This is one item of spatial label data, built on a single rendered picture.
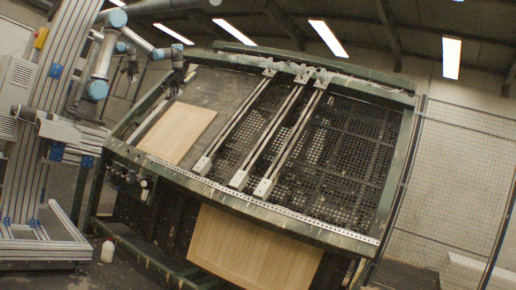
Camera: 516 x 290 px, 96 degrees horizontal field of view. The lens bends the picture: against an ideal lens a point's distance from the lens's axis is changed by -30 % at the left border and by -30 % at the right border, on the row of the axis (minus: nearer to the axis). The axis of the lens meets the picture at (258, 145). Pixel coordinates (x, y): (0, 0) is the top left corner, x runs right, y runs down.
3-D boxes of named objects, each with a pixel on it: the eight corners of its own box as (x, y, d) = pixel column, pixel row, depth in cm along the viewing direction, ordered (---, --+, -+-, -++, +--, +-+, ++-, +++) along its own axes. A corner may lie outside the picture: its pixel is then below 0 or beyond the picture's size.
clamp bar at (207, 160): (192, 175, 208) (181, 151, 190) (273, 71, 273) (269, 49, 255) (204, 180, 204) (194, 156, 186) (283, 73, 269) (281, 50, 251)
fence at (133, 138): (126, 145, 236) (125, 142, 233) (193, 74, 288) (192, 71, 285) (130, 147, 234) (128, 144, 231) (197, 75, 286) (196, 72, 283)
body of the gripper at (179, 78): (186, 85, 197) (186, 67, 193) (175, 87, 191) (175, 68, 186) (179, 84, 201) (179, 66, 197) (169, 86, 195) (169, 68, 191)
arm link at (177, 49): (168, 44, 186) (179, 43, 191) (167, 61, 190) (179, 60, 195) (173, 44, 180) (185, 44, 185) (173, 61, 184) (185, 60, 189)
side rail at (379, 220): (364, 243, 166) (367, 235, 158) (401, 118, 226) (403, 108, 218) (376, 247, 162) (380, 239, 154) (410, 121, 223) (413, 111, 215)
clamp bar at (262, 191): (251, 198, 190) (245, 175, 173) (321, 82, 255) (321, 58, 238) (266, 204, 186) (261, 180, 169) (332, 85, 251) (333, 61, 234)
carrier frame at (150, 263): (82, 231, 236) (101, 142, 238) (170, 225, 362) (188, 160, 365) (318, 370, 148) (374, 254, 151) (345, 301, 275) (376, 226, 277)
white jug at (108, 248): (97, 258, 204) (101, 235, 204) (106, 256, 213) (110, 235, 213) (105, 264, 200) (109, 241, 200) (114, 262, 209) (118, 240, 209)
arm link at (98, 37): (75, 16, 186) (129, 41, 210) (76, 21, 195) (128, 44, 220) (68, 30, 185) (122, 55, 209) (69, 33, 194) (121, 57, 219)
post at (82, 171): (67, 233, 218) (84, 149, 220) (72, 233, 223) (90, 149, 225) (71, 236, 215) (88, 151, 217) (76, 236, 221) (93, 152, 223)
